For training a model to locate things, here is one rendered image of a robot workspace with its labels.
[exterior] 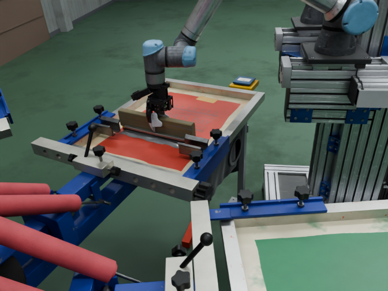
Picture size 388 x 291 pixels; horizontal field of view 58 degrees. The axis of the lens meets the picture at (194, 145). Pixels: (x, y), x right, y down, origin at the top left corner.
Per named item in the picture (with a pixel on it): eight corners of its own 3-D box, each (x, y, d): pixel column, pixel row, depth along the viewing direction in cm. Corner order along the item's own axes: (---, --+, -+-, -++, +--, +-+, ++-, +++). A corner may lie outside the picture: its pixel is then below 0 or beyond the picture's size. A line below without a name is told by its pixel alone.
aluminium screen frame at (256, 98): (164, 84, 197) (164, 77, 195) (264, 99, 173) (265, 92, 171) (62, 154, 139) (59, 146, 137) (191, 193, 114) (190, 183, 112)
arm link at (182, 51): (196, 40, 130) (167, 40, 131) (195, 49, 121) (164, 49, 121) (197, 60, 135) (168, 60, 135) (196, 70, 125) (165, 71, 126)
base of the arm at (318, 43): (350, 44, 142) (354, 19, 136) (359, 55, 129) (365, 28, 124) (311, 44, 144) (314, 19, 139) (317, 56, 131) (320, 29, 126)
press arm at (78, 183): (96, 174, 120) (93, 161, 117) (110, 178, 117) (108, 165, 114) (59, 204, 107) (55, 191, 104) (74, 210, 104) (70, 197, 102)
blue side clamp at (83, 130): (109, 123, 162) (106, 109, 158) (117, 125, 160) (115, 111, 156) (61, 156, 140) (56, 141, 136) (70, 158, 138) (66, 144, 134)
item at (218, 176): (227, 163, 190) (227, 103, 171) (242, 167, 187) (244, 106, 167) (188, 217, 156) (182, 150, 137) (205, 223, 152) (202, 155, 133)
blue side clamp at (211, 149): (217, 148, 139) (217, 133, 135) (229, 150, 137) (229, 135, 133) (181, 191, 117) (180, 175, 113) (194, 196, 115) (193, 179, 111)
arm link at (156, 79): (140, 73, 129) (152, 66, 135) (141, 84, 131) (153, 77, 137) (157, 76, 126) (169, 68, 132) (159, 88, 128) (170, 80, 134)
